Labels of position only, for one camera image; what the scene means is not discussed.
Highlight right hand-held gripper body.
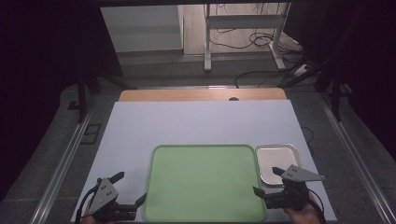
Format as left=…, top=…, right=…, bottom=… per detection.
left=264, top=164, right=326, bottom=212

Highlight green plastic tray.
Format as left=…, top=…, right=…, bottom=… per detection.
left=142, top=144, right=268, bottom=224

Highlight person's left hand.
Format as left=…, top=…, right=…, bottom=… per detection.
left=80, top=200, right=120, bottom=224

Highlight thin black cable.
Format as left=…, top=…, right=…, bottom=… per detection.
left=300, top=125, right=316, bottom=155

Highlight small silver metal tray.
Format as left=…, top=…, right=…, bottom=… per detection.
left=255, top=143, right=303, bottom=187

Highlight white panel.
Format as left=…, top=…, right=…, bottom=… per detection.
left=100, top=5, right=185, bottom=54

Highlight person's right hand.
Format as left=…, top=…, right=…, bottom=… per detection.
left=282, top=191, right=322, bottom=224

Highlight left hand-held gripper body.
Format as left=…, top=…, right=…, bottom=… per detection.
left=88, top=176, right=138, bottom=223

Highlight aluminium floor rail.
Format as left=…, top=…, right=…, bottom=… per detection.
left=319, top=92, right=396, bottom=224
left=29, top=92, right=98, bottom=224

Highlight black metal stand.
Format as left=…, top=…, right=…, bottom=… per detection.
left=279, top=52, right=347, bottom=122
left=67, top=69, right=138, bottom=124

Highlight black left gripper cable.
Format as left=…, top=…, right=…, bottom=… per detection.
left=74, top=186, right=101, bottom=224

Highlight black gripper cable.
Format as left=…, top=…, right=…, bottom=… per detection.
left=307, top=188, right=328, bottom=224
left=74, top=186, right=101, bottom=224

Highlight white metal desk frame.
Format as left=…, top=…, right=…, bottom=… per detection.
left=203, top=3, right=292, bottom=73

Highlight white board sheet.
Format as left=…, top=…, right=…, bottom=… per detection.
left=70, top=100, right=338, bottom=223

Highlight white power strip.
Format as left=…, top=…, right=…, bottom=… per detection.
left=292, top=63, right=310, bottom=78

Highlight black floor frame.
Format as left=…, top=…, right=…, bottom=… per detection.
left=79, top=123, right=103, bottom=146

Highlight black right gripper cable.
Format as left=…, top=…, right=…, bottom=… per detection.
left=307, top=188, right=328, bottom=224

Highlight black floor cables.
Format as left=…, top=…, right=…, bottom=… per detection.
left=207, top=3, right=310, bottom=90

